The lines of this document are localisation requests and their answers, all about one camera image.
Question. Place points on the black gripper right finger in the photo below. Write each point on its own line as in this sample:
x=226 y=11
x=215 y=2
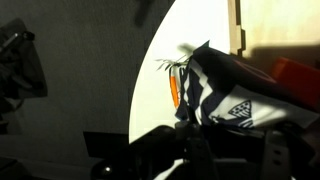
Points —
x=276 y=156

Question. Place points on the light wooden tray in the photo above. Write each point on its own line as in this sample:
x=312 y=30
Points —
x=276 y=23

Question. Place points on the black floor hatch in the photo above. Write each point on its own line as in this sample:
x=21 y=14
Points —
x=106 y=143

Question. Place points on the orange block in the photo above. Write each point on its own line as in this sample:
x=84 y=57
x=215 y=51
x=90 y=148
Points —
x=296 y=83

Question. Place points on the black floor-standing equipment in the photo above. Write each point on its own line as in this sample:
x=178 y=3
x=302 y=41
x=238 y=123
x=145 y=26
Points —
x=23 y=66

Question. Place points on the block with black square image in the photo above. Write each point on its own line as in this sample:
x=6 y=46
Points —
x=233 y=100

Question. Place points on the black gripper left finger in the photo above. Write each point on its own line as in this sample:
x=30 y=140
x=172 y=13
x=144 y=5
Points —
x=196 y=150

